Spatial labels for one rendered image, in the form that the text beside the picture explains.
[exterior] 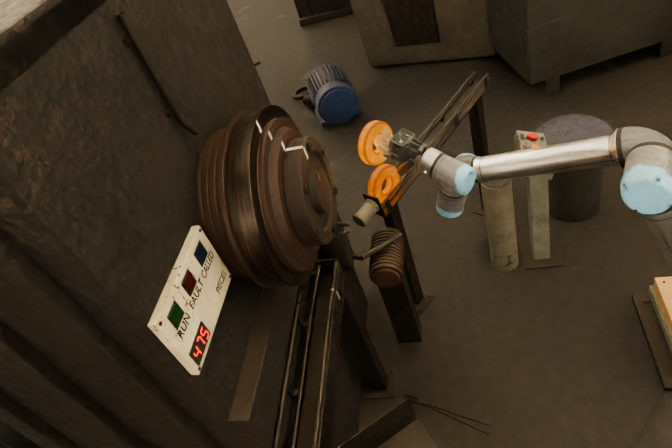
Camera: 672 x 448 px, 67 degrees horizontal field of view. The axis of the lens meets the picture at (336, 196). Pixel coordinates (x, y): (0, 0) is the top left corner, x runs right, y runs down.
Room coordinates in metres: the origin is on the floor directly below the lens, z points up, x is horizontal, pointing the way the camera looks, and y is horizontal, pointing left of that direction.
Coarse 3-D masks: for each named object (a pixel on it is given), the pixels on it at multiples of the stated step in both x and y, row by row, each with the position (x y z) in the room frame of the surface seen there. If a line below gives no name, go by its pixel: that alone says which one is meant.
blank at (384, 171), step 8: (376, 168) 1.47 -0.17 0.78; (384, 168) 1.46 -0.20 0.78; (392, 168) 1.48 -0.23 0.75; (376, 176) 1.44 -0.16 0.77; (384, 176) 1.45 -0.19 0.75; (392, 176) 1.47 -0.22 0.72; (368, 184) 1.44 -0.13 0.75; (376, 184) 1.42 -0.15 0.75; (392, 184) 1.47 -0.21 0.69; (368, 192) 1.43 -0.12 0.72; (376, 192) 1.42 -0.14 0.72; (384, 192) 1.46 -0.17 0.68
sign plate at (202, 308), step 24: (192, 240) 0.87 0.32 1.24; (192, 264) 0.83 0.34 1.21; (216, 264) 0.89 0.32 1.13; (168, 288) 0.75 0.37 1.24; (216, 288) 0.84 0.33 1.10; (168, 312) 0.71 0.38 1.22; (192, 312) 0.75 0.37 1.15; (216, 312) 0.80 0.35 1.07; (168, 336) 0.67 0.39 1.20; (192, 336) 0.71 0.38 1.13; (192, 360) 0.68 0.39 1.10
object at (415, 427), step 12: (396, 408) 0.63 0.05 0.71; (408, 408) 0.64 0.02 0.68; (384, 420) 0.62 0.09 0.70; (396, 420) 0.63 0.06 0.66; (408, 420) 0.64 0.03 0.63; (360, 432) 0.61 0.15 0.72; (372, 432) 0.61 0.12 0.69; (384, 432) 0.62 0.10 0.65; (396, 432) 0.63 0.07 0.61; (408, 432) 0.62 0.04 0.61; (420, 432) 0.61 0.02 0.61; (348, 444) 0.60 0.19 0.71; (360, 444) 0.60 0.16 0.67; (372, 444) 0.61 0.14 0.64; (384, 444) 0.61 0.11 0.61; (396, 444) 0.60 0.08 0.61; (408, 444) 0.59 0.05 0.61; (420, 444) 0.58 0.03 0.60; (432, 444) 0.57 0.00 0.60
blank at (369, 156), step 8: (376, 120) 1.48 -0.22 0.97; (368, 128) 1.44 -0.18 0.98; (376, 128) 1.44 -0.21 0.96; (360, 136) 1.43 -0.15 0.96; (368, 136) 1.42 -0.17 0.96; (360, 144) 1.41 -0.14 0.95; (368, 144) 1.41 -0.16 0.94; (360, 152) 1.41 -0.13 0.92; (368, 152) 1.40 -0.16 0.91; (376, 152) 1.43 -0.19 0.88; (368, 160) 1.39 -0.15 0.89; (376, 160) 1.41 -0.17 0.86; (384, 160) 1.43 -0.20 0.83
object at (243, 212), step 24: (240, 120) 1.12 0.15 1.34; (264, 120) 1.10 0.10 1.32; (240, 144) 1.02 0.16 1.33; (240, 168) 0.96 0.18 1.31; (240, 192) 0.92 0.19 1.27; (240, 216) 0.90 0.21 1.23; (240, 240) 0.88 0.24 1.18; (264, 240) 0.86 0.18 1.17; (264, 264) 0.86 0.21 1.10; (312, 264) 1.01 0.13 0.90
